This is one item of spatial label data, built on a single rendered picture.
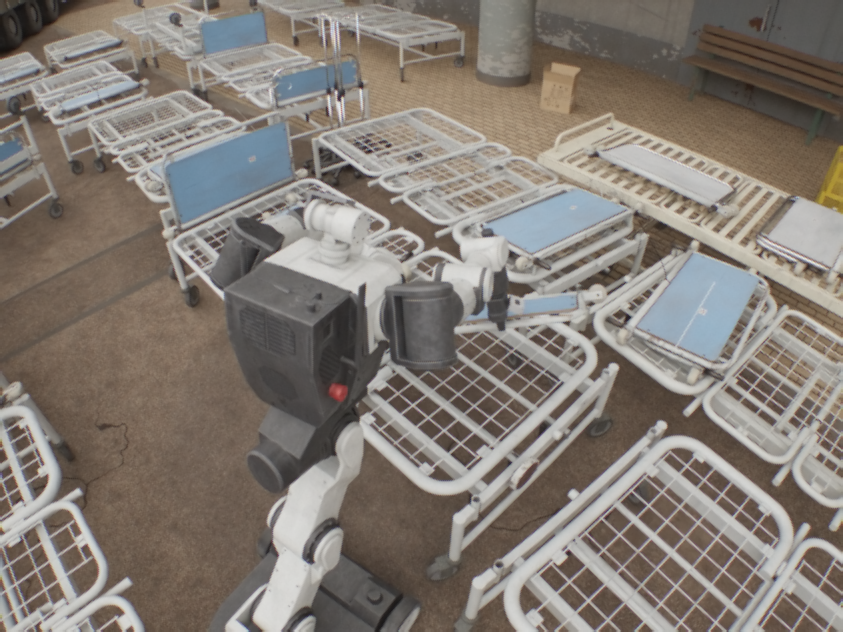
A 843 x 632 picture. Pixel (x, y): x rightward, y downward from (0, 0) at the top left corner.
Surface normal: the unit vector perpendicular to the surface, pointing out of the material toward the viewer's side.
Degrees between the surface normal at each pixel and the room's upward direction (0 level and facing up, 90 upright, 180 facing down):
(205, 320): 0
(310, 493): 54
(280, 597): 47
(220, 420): 0
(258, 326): 79
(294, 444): 33
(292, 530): 40
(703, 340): 5
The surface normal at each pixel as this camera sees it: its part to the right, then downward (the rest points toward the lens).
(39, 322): 0.00, -0.74
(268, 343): -0.43, 0.45
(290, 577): -0.41, -0.09
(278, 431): -0.31, -0.31
